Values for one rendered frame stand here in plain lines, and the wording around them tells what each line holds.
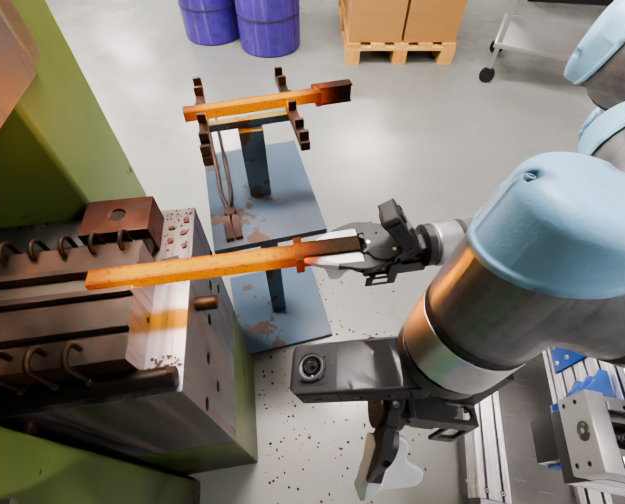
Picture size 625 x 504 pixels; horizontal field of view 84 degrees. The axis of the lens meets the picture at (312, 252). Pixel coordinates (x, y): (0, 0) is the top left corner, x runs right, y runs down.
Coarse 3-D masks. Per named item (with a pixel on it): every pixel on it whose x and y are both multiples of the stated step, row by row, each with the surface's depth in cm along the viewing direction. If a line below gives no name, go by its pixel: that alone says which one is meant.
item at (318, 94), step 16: (256, 96) 82; (272, 96) 82; (288, 96) 82; (304, 96) 83; (320, 96) 83; (336, 96) 86; (192, 112) 78; (208, 112) 79; (224, 112) 80; (240, 112) 82
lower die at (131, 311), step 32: (96, 256) 57; (128, 256) 57; (128, 288) 52; (0, 320) 50; (32, 320) 50; (64, 320) 50; (96, 320) 50; (128, 320) 50; (96, 352) 48; (128, 352) 49; (32, 384) 50
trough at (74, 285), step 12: (48, 276) 53; (60, 276) 54; (72, 276) 54; (84, 276) 55; (0, 288) 54; (12, 288) 54; (24, 288) 54; (36, 288) 54; (48, 288) 54; (60, 288) 54; (72, 288) 54; (84, 288) 54; (0, 300) 52
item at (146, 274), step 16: (320, 240) 55; (336, 240) 55; (352, 240) 55; (208, 256) 54; (224, 256) 54; (240, 256) 54; (256, 256) 54; (272, 256) 54; (288, 256) 54; (304, 256) 54; (96, 272) 53; (112, 272) 53; (128, 272) 53; (144, 272) 53; (160, 272) 53; (176, 272) 53; (192, 272) 53; (208, 272) 53; (224, 272) 54; (240, 272) 55; (96, 288) 52
